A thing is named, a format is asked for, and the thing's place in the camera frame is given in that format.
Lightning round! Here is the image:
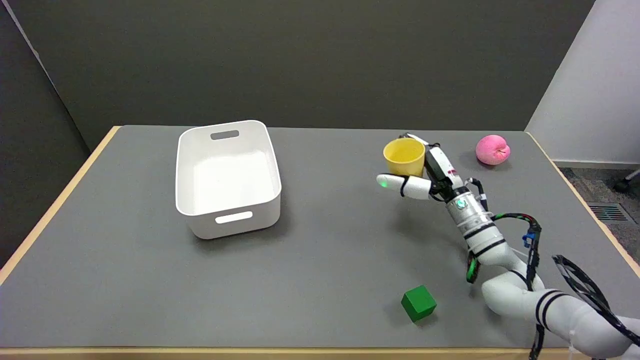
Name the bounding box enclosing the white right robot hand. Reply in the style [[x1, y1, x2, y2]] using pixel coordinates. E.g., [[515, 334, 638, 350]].
[[376, 132, 474, 203]]

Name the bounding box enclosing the yellow plastic cup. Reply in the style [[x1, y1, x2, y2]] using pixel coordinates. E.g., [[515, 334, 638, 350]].
[[383, 138, 426, 178]]

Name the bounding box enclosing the white plastic storage box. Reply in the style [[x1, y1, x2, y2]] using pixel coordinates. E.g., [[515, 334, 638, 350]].
[[175, 120, 282, 240]]

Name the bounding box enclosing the pink toy apple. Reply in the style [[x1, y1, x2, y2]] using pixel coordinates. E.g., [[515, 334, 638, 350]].
[[475, 134, 511, 166]]

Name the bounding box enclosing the green cube block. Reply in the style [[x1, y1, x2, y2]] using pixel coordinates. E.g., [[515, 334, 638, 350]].
[[401, 285, 438, 323]]

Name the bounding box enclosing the floor vent grate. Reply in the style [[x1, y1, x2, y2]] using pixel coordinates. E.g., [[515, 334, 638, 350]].
[[588, 202, 631, 223]]

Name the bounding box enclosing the black chair caster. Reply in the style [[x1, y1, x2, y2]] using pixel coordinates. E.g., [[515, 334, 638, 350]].
[[614, 170, 640, 193]]

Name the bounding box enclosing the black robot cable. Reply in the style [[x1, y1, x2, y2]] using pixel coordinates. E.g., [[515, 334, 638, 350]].
[[466, 177, 640, 360]]

